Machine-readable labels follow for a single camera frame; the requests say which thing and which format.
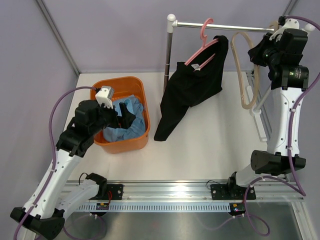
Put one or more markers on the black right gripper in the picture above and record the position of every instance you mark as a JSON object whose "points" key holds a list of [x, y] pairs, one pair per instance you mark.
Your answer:
{"points": [[255, 53]]}

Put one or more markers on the aluminium frame post left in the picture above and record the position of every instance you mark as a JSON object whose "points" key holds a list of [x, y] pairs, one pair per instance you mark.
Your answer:
{"points": [[57, 35]]}

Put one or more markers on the aluminium frame post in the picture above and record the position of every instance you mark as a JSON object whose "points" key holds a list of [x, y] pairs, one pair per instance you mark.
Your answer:
{"points": [[57, 35], [287, 10]]}

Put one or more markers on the orange plastic laundry basket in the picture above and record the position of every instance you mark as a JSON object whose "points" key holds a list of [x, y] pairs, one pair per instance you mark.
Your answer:
{"points": [[123, 88]]}

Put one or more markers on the black shorts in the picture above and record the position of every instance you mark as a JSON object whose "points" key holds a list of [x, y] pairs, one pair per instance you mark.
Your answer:
{"points": [[191, 85]]}

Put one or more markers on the light blue shorts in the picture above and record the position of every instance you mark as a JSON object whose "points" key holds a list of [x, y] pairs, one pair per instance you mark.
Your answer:
{"points": [[138, 126]]}

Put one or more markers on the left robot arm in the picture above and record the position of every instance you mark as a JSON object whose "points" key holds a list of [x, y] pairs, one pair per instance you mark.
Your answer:
{"points": [[44, 214]]}

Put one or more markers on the metal clothes rack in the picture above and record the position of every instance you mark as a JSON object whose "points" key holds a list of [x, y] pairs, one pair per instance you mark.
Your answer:
{"points": [[173, 23]]}

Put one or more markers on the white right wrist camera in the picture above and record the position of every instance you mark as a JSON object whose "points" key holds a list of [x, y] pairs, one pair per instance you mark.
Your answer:
{"points": [[282, 24]]}

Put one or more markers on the pink plastic hanger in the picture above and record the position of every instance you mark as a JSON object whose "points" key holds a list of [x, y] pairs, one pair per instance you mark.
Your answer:
{"points": [[205, 45]]}

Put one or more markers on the beige wooden hanger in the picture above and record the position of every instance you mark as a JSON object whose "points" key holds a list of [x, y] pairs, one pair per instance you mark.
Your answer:
{"points": [[240, 70]]}

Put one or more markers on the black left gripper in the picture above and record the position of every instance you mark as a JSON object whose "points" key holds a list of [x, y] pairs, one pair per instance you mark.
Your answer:
{"points": [[125, 120]]}

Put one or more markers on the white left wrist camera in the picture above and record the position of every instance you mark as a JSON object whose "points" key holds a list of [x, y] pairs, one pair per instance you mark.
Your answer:
{"points": [[104, 97]]}

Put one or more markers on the aluminium frame post right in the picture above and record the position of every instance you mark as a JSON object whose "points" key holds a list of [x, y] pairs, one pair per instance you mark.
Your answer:
{"points": [[287, 10]]}

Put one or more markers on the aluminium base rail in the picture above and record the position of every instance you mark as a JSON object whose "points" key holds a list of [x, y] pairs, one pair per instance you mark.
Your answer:
{"points": [[197, 191]]}

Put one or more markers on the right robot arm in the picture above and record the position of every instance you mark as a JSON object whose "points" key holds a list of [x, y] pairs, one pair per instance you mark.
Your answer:
{"points": [[282, 155]]}

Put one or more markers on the white slotted cable duct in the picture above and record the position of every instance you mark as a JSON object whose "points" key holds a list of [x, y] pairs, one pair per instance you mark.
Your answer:
{"points": [[160, 207]]}

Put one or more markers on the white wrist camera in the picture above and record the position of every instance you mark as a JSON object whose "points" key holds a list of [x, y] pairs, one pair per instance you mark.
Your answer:
{"points": [[282, 24], [104, 97]]}

